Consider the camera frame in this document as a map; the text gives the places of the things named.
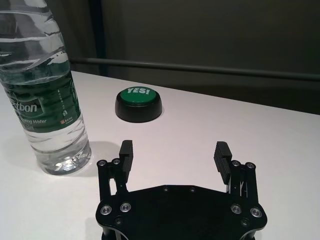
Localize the grey horizontal rail bar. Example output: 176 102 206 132
69 56 320 81

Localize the green YES button black base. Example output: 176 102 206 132
114 86 163 123

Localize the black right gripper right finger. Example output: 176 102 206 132
213 141 260 203

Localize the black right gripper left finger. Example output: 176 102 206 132
96 139 135 201

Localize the clear water bottle green label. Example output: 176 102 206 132
0 0 93 176

